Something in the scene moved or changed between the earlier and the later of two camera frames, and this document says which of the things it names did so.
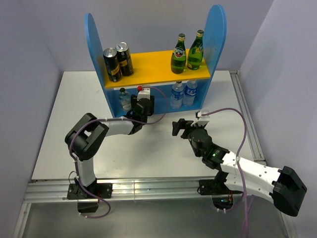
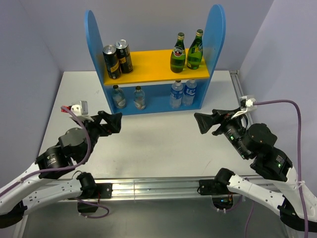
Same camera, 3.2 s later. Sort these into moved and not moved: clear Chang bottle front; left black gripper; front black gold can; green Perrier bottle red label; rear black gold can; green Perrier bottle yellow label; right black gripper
Moved: right black gripper; left black gripper; clear Chang bottle front
Not moved: front black gold can; green Perrier bottle yellow label; green Perrier bottle red label; rear black gold can
